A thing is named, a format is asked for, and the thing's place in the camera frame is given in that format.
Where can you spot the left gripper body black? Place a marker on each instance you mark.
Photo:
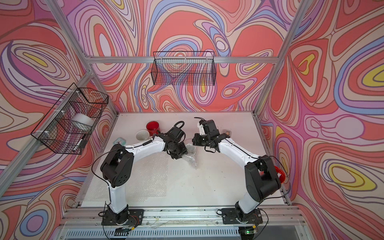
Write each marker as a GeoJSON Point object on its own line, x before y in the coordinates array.
{"type": "Point", "coordinates": [179, 150]}

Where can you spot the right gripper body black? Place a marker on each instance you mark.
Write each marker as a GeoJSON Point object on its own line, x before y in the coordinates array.
{"type": "Point", "coordinates": [201, 140]}

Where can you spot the clear bubble wrap sheet top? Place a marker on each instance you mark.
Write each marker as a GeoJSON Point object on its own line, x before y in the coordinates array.
{"type": "Point", "coordinates": [191, 156]}

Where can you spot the clear bubble wrap sheet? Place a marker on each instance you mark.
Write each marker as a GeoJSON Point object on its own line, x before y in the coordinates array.
{"type": "Point", "coordinates": [191, 156]}
{"type": "Point", "coordinates": [148, 179]}

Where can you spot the red ceramic mug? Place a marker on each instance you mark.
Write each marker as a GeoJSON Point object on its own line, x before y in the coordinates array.
{"type": "Point", "coordinates": [153, 128]}

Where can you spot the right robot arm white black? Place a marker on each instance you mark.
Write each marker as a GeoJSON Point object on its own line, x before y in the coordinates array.
{"type": "Point", "coordinates": [262, 177]}

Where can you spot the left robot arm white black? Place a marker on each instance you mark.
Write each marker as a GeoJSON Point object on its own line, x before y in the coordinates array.
{"type": "Point", "coordinates": [117, 166]}

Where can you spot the white ceramic mug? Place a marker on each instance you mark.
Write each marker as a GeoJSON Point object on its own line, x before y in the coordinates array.
{"type": "Point", "coordinates": [143, 135]}

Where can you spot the small teal alarm clock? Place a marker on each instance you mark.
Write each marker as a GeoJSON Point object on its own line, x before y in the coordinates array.
{"type": "Point", "coordinates": [120, 141]}

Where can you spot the red cup of markers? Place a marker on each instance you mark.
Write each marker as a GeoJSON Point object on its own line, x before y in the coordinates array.
{"type": "Point", "coordinates": [281, 174]}

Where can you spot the white tape roll in basket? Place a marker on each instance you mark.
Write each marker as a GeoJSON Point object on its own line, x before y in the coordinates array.
{"type": "Point", "coordinates": [82, 121]}

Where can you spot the black wire basket back wall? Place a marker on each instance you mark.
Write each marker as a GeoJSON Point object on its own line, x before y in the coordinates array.
{"type": "Point", "coordinates": [184, 68]}

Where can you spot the black wire basket wall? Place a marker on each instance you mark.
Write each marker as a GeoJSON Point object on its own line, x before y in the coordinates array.
{"type": "Point", "coordinates": [184, 68]}
{"type": "Point", "coordinates": [71, 124]}

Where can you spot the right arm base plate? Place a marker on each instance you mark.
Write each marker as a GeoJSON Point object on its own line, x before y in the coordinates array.
{"type": "Point", "coordinates": [231, 216]}

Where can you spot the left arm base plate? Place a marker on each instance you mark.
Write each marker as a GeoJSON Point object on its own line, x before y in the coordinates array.
{"type": "Point", "coordinates": [123, 217]}

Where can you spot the marker in wire basket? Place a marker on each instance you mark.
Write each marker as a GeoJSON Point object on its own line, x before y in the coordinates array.
{"type": "Point", "coordinates": [80, 145]}

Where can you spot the black wire basket left wall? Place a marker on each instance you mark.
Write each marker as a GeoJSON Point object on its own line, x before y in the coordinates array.
{"type": "Point", "coordinates": [71, 124]}

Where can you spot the aluminium front rail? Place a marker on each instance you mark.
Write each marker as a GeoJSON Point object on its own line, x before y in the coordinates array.
{"type": "Point", "coordinates": [155, 217]}

